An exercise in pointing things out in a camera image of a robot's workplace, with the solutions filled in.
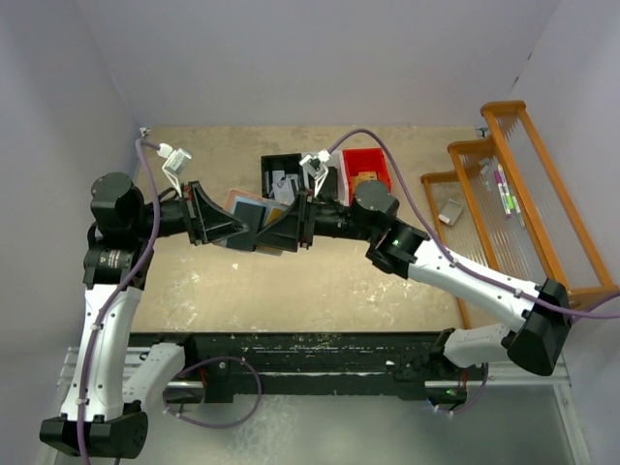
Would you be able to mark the red plastic bin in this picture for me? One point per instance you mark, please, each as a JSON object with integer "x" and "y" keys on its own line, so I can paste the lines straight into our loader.
{"x": 357, "y": 160}

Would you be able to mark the orange wooden tiered rack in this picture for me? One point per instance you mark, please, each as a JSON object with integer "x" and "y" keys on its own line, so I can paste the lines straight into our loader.
{"x": 555, "y": 242}

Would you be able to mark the grey cards in black bin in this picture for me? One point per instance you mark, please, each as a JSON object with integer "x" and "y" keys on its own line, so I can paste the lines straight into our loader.
{"x": 283, "y": 187}

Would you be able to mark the orange cards in red bin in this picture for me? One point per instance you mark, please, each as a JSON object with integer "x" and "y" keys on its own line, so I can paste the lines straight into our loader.
{"x": 364, "y": 176}

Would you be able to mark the dark grey credit card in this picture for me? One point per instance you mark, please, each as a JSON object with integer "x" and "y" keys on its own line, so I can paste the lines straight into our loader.
{"x": 252, "y": 215}

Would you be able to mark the pink leather card holder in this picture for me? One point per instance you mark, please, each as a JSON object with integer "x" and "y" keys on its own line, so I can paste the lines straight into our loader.
{"x": 234, "y": 196}

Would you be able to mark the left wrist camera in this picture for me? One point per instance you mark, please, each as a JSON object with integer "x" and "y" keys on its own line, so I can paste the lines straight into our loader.
{"x": 176, "y": 160}

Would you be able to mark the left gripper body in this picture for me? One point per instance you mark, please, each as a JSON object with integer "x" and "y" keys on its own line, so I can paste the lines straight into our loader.
{"x": 191, "y": 212}

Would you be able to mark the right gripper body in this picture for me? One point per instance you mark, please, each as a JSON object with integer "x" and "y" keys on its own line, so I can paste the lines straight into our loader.
{"x": 307, "y": 220}

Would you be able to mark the green marker pen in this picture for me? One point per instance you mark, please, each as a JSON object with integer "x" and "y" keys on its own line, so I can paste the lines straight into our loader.
{"x": 516, "y": 208}

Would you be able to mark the small grey red box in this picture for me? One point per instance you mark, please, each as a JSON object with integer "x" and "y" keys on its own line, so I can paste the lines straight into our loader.
{"x": 450, "y": 212}

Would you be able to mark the aluminium frame rail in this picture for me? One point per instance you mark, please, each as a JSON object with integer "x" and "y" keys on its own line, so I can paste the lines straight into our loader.
{"x": 501, "y": 374}

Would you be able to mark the purple marker pen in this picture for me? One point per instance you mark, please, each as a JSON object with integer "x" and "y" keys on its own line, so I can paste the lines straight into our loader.
{"x": 503, "y": 193}

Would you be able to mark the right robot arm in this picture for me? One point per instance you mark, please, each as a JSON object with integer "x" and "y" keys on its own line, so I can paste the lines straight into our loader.
{"x": 526, "y": 333}

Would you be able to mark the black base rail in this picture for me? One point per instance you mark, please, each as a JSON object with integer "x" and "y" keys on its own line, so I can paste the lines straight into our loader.
{"x": 222, "y": 365}

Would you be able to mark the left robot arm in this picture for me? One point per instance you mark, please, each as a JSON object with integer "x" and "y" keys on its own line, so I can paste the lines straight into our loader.
{"x": 105, "y": 412}

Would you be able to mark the black plastic bin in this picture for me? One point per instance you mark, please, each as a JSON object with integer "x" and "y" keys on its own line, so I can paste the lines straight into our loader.
{"x": 278, "y": 167}

